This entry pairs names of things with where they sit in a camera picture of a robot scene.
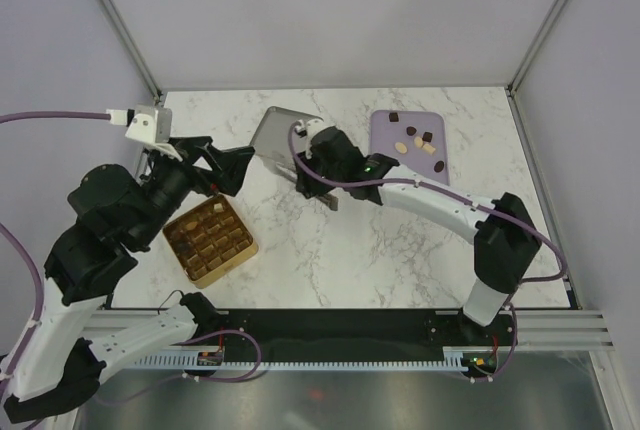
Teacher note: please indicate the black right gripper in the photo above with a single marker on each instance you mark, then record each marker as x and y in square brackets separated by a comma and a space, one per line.
[308, 186]

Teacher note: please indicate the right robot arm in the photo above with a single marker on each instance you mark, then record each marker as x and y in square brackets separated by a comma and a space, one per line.
[502, 235]

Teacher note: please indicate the aluminium frame post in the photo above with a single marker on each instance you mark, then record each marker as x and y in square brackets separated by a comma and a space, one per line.
[548, 24]
[132, 50]

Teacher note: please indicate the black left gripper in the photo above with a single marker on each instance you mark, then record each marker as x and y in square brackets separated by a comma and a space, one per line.
[231, 163]

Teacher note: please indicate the right aluminium frame post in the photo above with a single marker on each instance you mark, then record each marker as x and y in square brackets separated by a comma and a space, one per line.
[548, 24]

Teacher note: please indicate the white slotted cable duct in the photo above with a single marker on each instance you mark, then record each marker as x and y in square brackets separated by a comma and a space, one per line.
[199, 360]

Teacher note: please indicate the metal tongs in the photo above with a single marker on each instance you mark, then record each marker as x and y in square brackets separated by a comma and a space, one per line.
[306, 185]

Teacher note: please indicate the lilac plastic tray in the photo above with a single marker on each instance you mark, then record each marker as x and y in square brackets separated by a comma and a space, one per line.
[385, 134]

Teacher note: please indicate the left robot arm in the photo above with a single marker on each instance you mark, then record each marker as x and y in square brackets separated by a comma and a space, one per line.
[56, 370]

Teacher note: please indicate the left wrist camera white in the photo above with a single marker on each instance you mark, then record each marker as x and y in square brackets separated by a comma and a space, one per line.
[151, 127]

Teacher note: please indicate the left aluminium frame post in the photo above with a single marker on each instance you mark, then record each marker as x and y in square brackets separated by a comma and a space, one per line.
[132, 50]

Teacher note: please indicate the silver tin lid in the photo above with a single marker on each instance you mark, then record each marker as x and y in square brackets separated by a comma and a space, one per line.
[271, 138]

